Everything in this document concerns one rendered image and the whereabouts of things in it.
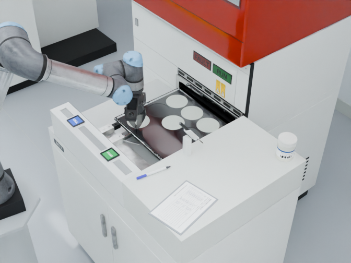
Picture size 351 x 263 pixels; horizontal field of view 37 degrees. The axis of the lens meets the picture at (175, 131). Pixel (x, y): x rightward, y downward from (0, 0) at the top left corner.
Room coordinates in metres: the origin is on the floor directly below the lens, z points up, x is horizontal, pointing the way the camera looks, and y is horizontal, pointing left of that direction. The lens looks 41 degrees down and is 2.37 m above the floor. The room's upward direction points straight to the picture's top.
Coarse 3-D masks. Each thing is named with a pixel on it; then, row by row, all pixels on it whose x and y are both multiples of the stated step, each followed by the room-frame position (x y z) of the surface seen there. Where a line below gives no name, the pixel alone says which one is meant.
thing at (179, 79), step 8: (176, 80) 2.07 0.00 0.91; (184, 80) 2.03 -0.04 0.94; (176, 88) 2.07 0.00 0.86; (192, 88) 1.98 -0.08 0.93; (192, 96) 1.99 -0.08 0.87; (208, 96) 1.90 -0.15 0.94; (200, 104) 1.93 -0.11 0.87; (216, 104) 1.85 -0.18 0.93; (224, 112) 1.81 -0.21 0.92; (232, 112) 1.79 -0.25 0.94; (224, 120) 1.82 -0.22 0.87
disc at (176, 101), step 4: (172, 96) 1.96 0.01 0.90; (176, 96) 1.96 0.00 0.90; (180, 96) 1.96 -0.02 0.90; (168, 100) 1.92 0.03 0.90; (172, 100) 1.92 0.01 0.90; (176, 100) 1.92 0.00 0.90; (180, 100) 1.93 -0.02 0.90; (184, 100) 1.93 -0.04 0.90; (168, 104) 1.89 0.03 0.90; (172, 104) 1.89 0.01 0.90; (176, 104) 1.89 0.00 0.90; (180, 104) 1.89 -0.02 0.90; (184, 104) 1.89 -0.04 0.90
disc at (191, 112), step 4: (184, 108) 1.87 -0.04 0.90; (188, 108) 1.87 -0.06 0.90; (192, 108) 1.87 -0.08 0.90; (196, 108) 1.87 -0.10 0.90; (184, 112) 1.84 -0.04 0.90; (188, 112) 1.84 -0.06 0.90; (192, 112) 1.84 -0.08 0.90; (196, 112) 1.84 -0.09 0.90; (200, 112) 1.84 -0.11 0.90; (184, 116) 1.81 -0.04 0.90; (188, 116) 1.81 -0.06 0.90; (192, 116) 1.81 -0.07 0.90; (196, 116) 1.81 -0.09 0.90; (200, 116) 1.81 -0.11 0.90
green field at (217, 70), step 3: (213, 66) 1.89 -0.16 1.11; (216, 66) 1.88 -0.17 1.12; (213, 69) 1.89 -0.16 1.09; (216, 69) 1.88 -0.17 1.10; (219, 69) 1.86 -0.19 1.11; (213, 72) 1.89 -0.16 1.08; (216, 72) 1.87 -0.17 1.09; (219, 72) 1.86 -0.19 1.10; (222, 72) 1.85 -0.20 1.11; (225, 72) 1.83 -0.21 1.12; (219, 75) 1.86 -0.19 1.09; (222, 75) 1.85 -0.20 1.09; (225, 75) 1.83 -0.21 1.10; (228, 75) 1.82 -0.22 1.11; (225, 78) 1.83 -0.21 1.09; (228, 78) 1.82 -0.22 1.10; (228, 81) 1.82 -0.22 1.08
